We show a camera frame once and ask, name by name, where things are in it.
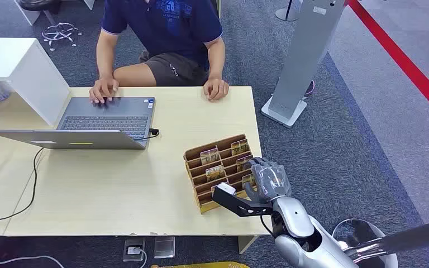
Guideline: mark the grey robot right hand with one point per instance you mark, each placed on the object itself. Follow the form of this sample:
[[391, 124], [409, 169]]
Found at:
[[270, 181]]

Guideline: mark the person's right forearm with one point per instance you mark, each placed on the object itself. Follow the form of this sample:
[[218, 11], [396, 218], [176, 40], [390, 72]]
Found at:
[[105, 59]]

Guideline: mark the person's left forearm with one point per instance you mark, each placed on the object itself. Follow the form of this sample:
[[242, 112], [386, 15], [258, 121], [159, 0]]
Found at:
[[216, 59]]

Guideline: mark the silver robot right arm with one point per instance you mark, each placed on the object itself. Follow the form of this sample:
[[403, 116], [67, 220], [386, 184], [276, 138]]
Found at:
[[292, 218]]

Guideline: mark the wooden card holder rack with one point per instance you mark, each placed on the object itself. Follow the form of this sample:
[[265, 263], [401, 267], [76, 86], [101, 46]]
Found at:
[[207, 203]]

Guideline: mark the person's left hand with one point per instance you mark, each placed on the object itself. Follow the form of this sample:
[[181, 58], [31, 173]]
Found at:
[[216, 88]]

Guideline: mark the person's hand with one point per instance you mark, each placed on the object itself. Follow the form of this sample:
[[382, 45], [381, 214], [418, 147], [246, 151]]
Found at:
[[101, 88], [216, 88]]

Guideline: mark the person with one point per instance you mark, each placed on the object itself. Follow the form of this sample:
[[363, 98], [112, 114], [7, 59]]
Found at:
[[170, 29]]

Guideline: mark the person's right hand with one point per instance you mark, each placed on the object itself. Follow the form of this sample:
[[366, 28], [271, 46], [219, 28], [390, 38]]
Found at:
[[101, 88]]

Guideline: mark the wooden table leg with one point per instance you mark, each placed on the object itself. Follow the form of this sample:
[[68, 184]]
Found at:
[[247, 243]]

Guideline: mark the dark round base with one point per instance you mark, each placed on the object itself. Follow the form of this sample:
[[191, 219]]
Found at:
[[310, 88]]

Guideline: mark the yellow object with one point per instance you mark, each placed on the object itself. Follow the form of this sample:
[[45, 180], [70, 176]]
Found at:
[[199, 265]]

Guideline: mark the grey floor socket cover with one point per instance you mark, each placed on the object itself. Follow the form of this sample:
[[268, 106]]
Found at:
[[164, 247]]

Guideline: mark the grey kiosk stand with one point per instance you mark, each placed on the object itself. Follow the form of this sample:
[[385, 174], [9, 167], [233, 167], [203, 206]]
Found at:
[[303, 55]]

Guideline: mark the floor socket with plug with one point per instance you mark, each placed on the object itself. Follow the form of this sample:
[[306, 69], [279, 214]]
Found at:
[[133, 249]]

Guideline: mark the grey stanchion base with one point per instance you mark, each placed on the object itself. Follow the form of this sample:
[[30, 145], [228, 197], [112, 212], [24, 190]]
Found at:
[[286, 14]]

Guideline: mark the red barrier belt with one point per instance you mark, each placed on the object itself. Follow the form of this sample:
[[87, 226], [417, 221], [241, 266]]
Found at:
[[403, 61]]

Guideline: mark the grey open laptop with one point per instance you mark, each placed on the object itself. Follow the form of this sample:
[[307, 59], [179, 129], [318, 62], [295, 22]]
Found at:
[[103, 111]]

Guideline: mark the black office chair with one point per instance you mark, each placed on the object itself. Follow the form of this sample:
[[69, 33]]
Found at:
[[57, 31]]

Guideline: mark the white desk shelf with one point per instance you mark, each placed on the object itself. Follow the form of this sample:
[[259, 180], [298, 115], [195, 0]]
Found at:
[[7, 59]]

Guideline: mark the white furniture leg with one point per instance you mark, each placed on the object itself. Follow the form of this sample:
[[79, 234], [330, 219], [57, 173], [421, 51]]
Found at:
[[27, 13]]

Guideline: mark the black camera bracket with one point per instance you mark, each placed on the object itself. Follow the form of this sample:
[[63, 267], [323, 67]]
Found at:
[[236, 205]]

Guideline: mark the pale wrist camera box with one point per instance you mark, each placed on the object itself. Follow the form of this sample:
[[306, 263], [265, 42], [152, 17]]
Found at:
[[226, 188]]

